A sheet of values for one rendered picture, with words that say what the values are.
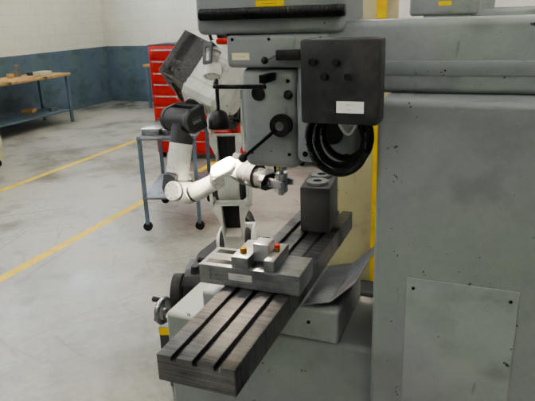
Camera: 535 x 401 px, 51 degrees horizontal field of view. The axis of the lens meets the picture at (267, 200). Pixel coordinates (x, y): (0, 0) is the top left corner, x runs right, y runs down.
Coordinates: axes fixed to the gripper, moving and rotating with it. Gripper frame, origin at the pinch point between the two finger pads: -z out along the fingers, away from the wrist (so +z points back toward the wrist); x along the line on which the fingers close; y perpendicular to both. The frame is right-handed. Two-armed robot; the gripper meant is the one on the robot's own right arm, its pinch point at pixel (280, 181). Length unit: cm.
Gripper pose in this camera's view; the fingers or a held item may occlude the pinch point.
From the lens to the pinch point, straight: 195.2
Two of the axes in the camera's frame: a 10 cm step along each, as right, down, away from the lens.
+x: 7.0, -2.5, 6.7
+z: -7.1, -2.1, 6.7
